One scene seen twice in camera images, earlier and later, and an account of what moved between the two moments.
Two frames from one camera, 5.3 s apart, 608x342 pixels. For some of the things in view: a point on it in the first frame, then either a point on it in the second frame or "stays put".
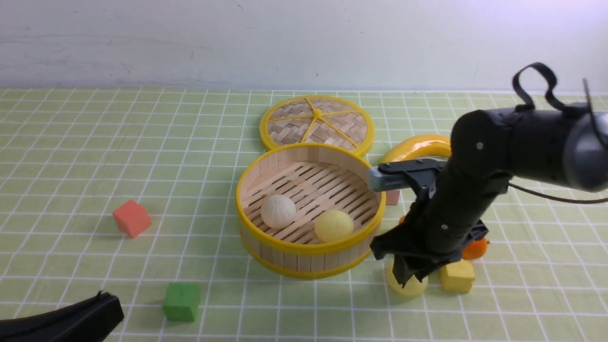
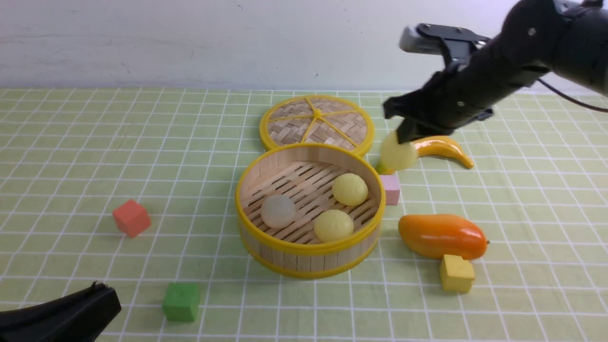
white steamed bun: [278, 212] stays put
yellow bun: [412, 286] → [395, 156]
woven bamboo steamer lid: [317, 119] stays put
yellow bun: [333, 224] stays put
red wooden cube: [132, 218] stays put
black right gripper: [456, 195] → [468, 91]
